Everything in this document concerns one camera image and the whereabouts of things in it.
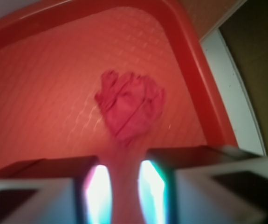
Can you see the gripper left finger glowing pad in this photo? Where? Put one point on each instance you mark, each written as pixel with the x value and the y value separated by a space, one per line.
pixel 74 190

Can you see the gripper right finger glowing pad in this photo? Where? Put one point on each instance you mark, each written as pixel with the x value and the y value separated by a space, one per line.
pixel 203 185

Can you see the red paper ball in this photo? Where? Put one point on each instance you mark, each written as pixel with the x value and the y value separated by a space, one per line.
pixel 130 104

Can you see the red plastic tray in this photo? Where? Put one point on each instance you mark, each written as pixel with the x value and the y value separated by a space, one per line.
pixel 52 55

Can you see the white table frame rail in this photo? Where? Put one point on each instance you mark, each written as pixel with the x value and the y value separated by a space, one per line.
pixel 233 93

